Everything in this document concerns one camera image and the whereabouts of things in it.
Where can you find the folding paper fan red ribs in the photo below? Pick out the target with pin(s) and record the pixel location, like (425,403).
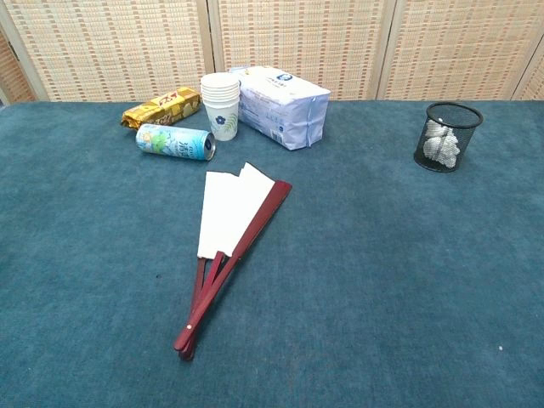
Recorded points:
(229,212)

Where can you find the pale blue tissue pack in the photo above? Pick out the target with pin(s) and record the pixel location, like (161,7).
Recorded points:
(280,110)

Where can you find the stack of white paper cups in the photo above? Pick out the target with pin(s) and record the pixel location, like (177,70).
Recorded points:
(221,119)

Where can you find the light blue drink can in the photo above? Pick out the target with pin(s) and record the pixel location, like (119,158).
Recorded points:
(174,142)

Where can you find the golden snack packet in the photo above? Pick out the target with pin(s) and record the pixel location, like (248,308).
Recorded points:
(161,108)

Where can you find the crumpled white paper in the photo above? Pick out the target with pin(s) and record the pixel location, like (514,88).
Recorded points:
(442,144)

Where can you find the black mesh pen holder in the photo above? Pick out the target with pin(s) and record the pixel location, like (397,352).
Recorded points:
(467,140)

